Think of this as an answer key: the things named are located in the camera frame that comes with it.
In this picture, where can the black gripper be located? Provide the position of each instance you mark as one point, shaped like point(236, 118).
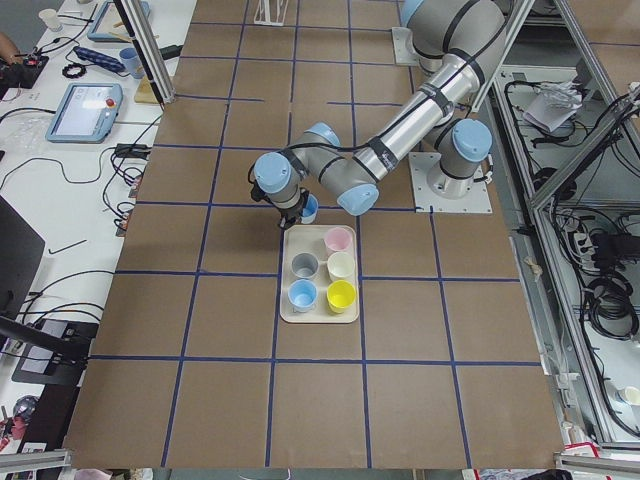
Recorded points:
point(291, 212)

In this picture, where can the light blue plastic cup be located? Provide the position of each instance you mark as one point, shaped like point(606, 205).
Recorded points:
point(310, 210)

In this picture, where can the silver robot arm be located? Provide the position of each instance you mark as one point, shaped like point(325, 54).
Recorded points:
point(468, 39)

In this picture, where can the grey plastic cup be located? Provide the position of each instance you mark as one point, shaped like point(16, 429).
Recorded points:
point(305, 265)

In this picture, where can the pink plastic cup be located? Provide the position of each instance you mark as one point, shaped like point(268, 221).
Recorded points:
point(337, 239)

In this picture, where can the cream plastic cup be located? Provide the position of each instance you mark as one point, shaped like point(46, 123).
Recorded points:
point(341, 266)

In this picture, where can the yellow plastic cup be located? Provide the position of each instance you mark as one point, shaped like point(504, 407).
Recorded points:
point(341, 295)

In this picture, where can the blue cup on desk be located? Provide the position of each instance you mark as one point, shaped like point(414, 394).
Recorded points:
point(130, 59)

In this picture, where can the white plastic tray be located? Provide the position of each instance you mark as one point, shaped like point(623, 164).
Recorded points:
point(309, 238)

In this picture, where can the wooden mug tree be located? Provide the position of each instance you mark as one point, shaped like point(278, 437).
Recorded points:
point(155, 87)

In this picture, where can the black power adapter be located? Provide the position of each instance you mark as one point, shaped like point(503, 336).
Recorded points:
point(171, 51)

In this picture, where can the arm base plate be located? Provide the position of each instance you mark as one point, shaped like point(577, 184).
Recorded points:
point(435, 192)
point(404, 51)

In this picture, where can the white wire cup rack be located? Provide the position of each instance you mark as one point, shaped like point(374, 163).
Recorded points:
point(271, 12)

